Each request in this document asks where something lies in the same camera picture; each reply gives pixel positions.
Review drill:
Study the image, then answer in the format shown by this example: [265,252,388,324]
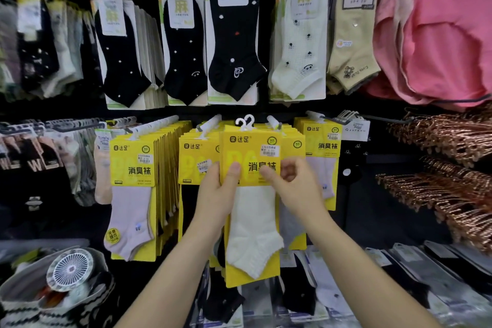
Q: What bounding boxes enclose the person's right hand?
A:
[259,156,332,233]

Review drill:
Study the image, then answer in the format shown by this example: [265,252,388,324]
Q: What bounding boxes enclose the person's left forearm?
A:
[115,223,223,328]

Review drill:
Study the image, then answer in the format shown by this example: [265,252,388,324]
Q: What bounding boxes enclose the row of clear bagged socks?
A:
[192,241,492,328]

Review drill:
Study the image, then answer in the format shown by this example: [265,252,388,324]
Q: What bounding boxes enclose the black white zigzag tote bag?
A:
[0,248,116,328]

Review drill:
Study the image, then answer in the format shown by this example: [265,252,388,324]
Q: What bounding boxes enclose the black dotted tall socks bunch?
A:
[15,0,84,98]

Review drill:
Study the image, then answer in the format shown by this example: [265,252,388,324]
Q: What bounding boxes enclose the white plastic bin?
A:
[0,239,90,261]

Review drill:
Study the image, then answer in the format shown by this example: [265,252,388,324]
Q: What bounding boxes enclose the yellow packet white sock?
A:
[219,114,285,289]

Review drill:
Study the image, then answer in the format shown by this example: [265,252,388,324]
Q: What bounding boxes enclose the cream dotted sock pack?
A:
[269,0,330,101]

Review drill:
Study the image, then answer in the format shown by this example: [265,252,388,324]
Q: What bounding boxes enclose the white handheld fan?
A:
[46,249,94,293]

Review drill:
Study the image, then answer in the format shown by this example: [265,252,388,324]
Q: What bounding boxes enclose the person's left hand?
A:
[192,162,242,236]

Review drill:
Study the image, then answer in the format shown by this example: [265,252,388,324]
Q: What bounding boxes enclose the beige sock pack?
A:
[326,0,381,95]

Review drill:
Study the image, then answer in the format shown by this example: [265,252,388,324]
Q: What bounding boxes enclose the black dotted sock white card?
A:
[91,0,167,111]

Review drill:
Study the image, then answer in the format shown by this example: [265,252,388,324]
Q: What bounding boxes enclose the bunch of pastel sock packs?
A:
[94,118,137,206]

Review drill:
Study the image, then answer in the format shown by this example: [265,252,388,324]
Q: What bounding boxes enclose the row black socks peach cuffs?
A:
[0,119,97,221]

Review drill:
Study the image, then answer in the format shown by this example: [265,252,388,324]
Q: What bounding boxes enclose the yellow hooked sock packet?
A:
[209,116,247,269]

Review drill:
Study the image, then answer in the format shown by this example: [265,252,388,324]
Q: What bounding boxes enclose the heap of copper hangers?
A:
[376,110,492,254]

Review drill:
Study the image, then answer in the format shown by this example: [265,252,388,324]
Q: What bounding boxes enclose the row black socks white cards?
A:
[157,0,268,106]

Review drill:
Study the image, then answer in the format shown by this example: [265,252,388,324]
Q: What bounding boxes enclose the person's right forearm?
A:
[307,218,443,328]

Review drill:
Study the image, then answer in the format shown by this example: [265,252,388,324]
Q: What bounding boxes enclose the pink garments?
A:
[365,0,492,111]

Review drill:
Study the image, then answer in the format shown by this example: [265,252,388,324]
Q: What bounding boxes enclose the clear price tag holder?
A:
[341,119,371,143]

